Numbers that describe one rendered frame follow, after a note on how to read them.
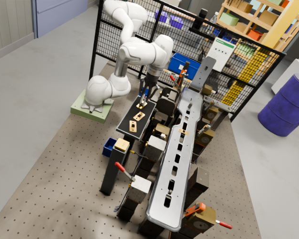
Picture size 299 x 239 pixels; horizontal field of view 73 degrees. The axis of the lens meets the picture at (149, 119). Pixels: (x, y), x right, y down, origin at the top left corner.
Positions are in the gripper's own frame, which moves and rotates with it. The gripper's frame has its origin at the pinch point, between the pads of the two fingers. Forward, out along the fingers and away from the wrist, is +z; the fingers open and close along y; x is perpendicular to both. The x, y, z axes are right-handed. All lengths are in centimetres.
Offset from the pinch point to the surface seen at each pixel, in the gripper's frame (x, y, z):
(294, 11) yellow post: 130, 60, -67
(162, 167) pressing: -21.0, 31.7, 20.0
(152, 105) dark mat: 5.3, 5.2, 4.1
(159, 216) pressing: -48, 42, 20
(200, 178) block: -15, 54, 17
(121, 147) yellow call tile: -37.9, 9.2, 4.1
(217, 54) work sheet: 119, 21, -11
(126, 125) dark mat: -23.6, 2.7, 4.1
